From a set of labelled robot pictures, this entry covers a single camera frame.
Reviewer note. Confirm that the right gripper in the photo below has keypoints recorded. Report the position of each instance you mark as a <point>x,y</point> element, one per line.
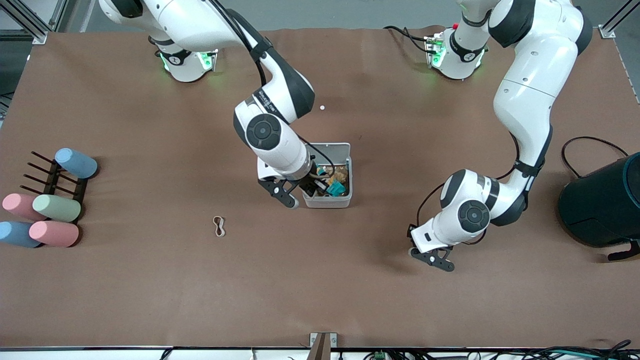
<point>312,183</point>

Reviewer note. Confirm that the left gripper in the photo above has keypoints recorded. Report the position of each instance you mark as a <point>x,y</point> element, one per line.
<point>409,233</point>

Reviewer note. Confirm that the white square trash bin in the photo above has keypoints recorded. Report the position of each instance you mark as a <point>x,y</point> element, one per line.
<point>325,202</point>

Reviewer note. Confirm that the white rubber band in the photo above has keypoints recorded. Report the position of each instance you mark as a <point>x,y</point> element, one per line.
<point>216,230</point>

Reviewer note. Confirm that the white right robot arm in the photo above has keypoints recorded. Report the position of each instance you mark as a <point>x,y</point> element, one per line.
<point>270,132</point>

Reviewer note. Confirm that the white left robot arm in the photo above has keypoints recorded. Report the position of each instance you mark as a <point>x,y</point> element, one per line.
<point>525,100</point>

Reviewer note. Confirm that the teal trash packet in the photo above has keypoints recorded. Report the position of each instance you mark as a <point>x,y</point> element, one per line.
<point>336,189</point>

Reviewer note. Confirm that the dark teal pedal bin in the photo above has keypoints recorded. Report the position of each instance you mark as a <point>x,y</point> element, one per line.
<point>600,210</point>

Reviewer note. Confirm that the brown crumpled wrapper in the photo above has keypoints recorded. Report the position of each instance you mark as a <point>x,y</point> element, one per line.
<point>341,173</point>

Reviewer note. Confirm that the brown table cover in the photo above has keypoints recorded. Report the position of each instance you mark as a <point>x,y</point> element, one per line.
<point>320,290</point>

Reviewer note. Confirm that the green terminal connector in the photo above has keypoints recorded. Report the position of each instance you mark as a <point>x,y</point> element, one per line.
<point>380,355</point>

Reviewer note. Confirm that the right base connector plate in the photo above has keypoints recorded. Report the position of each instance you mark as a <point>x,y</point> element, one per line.
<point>209,60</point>

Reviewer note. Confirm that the base connector plate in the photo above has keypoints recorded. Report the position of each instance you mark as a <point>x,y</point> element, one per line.
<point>434,50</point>
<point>209,60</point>

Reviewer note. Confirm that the left base connector plate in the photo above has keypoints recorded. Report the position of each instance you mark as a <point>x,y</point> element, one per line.
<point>434,50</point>

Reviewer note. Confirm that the blue plastic cup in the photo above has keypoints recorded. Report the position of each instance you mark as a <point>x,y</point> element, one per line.
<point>77,164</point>
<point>15,233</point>

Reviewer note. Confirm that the green plastic cup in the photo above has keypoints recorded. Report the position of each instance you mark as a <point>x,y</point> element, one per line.
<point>57,208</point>

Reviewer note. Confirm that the black cup rack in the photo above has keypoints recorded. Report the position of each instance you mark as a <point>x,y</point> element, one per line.
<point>51,184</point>

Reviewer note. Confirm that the pink plastic cup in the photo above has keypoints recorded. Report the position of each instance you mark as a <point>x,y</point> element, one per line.
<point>54,233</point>
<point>17,204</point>

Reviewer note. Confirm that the aluminium frame profile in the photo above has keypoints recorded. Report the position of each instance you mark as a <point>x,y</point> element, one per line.
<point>612,27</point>
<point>30,25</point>

